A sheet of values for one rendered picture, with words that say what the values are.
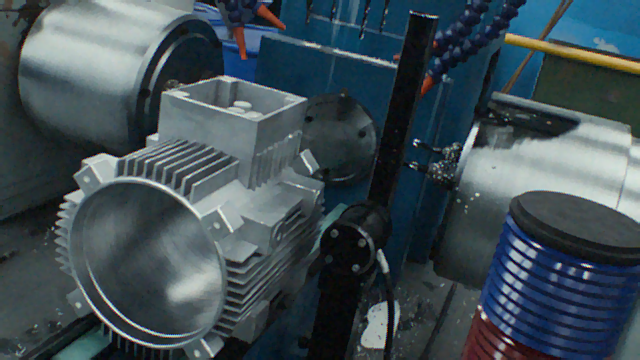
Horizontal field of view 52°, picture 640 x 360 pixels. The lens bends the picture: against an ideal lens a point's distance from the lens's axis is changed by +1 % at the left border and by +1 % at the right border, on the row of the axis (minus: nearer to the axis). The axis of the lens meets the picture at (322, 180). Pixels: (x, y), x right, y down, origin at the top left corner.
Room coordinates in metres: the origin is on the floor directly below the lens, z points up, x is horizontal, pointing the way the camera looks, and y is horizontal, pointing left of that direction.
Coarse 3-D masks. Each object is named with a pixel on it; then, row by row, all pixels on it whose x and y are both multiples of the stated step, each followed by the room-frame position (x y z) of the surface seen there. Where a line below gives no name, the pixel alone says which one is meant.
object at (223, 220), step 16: (304, 160) 0.63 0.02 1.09; (80, 176) 0.50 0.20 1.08; (96, 176) 0.50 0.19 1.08; (112, 176) 0.51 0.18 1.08; (304, 176) 0.63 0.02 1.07; (224, 208) 0.47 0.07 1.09; (208, 224) 0.47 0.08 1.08; (224, 224) 0.46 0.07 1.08; (240, 224) 0.47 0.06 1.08; (80, 304) 0.50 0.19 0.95; (208, 336) 0.47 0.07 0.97; (192, 352) 0.47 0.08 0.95; (208, 352) 0.46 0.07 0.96
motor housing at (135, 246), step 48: (192, 144) 0.55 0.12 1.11; (96, 192) 0.50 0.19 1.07; (144, 192) 0.60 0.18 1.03; (192, 192) 0.47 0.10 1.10; (240, 192) 0.53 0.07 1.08; (96, 240) 0.53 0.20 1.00; (144, 240) 0.60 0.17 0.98; (192, 240) 0.66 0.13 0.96; (240, 240) 0.49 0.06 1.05; (288, 240) 0.55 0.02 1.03; (96, 288) 0.51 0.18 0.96; (144, 288) 0.55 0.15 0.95; (192, 288) 0.58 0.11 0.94; (240, 288) 0.46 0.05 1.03; (144, 336) 0.49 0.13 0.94; (192, 336) 0.48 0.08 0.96
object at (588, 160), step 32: (512, 96) 0.80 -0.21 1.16; (480, 128) 0.72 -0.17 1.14; (512, 128) 0.72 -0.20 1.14; (544, 128) 0.73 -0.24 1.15; (576, 128) 0.73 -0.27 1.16; (608, 128) 0.74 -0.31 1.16; (448, 160) 0.84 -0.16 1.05; (480, 160) 0.70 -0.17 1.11; (512, 160) 0.69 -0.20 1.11; (544, 160) 0.69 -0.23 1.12; (576, 160) 0.69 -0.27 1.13; (608, 160) 0.69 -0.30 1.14; (480, 192) 0.68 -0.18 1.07; (512, 192) 0.67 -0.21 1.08; (576, 192) 0.66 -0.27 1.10; (608, 192) 0.66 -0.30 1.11; (448, 224) 0.68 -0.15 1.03; (480, 224) 0.67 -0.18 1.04; (448, 256) 0.69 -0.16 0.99; (480, 256) 0.68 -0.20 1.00; (480, 288) 0.71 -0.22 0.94
